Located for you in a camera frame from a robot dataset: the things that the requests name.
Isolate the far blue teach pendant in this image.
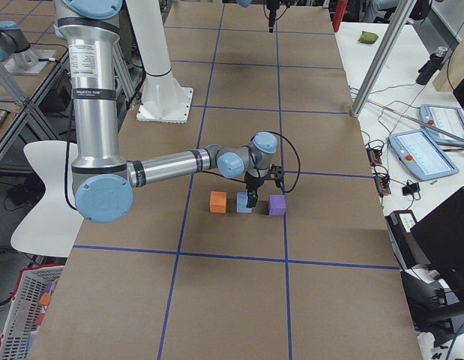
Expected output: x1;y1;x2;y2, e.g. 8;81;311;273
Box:
419;104;464;139

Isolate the white camera pedestal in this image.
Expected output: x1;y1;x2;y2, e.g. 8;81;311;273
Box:
126;0;193;124

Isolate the small orange basket block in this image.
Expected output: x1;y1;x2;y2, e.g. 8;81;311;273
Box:
39;292;52;307

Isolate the black power adapter box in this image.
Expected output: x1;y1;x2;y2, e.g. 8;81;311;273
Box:
385;210;430;269

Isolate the white perforated basket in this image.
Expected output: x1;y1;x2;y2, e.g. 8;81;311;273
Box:
0;264;64;359

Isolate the blue teach pendant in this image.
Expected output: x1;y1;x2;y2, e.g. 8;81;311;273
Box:
389;130;460;182
419;104;464;139

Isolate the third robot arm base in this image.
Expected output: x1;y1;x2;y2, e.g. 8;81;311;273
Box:
0;20;56;75

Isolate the white plastic chair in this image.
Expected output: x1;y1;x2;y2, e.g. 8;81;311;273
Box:
10;140;83;257

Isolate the orange foam block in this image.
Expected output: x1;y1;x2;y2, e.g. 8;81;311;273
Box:
209;190;227;214

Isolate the purple foam block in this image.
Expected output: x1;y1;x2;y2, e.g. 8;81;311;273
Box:
268;194;286;216

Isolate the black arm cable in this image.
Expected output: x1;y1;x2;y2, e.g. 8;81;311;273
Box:
64;131;302;211

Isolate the red cylinder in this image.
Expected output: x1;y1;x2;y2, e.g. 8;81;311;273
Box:
332;0;348;32

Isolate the black device on floor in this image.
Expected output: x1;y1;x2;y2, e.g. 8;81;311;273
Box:
39;74;72;113

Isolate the aluminium frame post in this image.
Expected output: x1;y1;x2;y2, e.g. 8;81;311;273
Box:
350;0;416;118

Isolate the green bean bag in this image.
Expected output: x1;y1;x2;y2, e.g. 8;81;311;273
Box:
358;31;379;45

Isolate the black laptop monitor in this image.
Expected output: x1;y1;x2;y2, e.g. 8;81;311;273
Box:
411;187;464;300

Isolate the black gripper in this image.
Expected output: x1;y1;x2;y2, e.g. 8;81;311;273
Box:
244;172;265;209
266;0;280;33

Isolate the light blue foam block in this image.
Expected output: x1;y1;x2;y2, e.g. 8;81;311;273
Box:
236;192;253;214

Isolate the orange terminal block strip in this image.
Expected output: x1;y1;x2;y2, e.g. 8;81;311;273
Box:
366;147;391;197

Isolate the black water bottle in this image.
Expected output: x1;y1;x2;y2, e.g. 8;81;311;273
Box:
415;46;448;86

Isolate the near blue teach pendant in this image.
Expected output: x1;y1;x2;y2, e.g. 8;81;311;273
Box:
389;130;460;182

